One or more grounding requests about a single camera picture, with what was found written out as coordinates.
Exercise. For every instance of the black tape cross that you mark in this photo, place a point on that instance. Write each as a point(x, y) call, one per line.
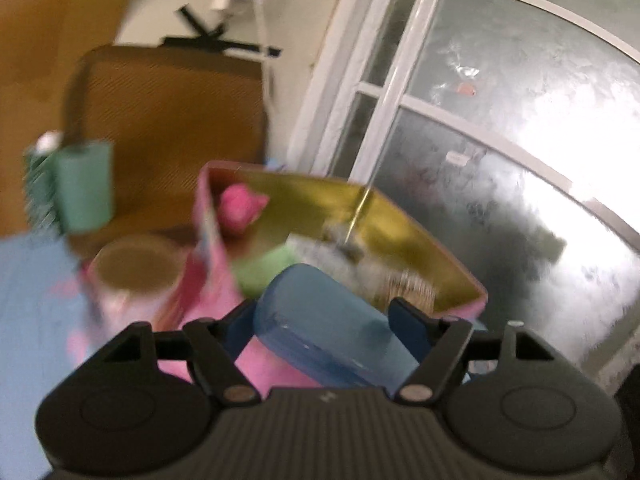
point(215, 42)

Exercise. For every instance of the green cloth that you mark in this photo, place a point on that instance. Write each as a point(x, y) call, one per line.
point(262, 272)

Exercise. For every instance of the round snack can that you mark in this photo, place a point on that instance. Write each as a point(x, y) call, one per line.
point(135, 275)

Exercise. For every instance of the pink plush toy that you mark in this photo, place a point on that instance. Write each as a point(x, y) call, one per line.
point(240, 210)

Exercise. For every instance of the brown chair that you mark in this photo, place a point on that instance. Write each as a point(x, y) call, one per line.
point(165, 110)

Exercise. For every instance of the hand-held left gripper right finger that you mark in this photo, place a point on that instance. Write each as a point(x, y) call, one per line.
point(407, 324)

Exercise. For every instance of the white foam net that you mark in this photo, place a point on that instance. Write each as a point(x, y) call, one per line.
point(370, 270)

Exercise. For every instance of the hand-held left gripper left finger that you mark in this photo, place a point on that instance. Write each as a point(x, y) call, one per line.
point(240, 332)

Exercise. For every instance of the wood pattern board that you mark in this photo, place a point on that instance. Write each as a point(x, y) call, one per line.
point(50, 35)

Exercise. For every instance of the blue printed tablecloth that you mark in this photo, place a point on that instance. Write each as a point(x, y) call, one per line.
point(35, 300)

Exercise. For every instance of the white framed window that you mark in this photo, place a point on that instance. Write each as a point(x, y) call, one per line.
point(475, 135)

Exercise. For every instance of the pink biscuit tin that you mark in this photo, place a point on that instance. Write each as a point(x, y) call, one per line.
point(212, 245)

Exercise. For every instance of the translucent blue plastic case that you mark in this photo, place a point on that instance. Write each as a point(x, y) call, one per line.
point(325, 320)

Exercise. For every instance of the green drink carton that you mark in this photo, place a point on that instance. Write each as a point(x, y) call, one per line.
point(37, 190)

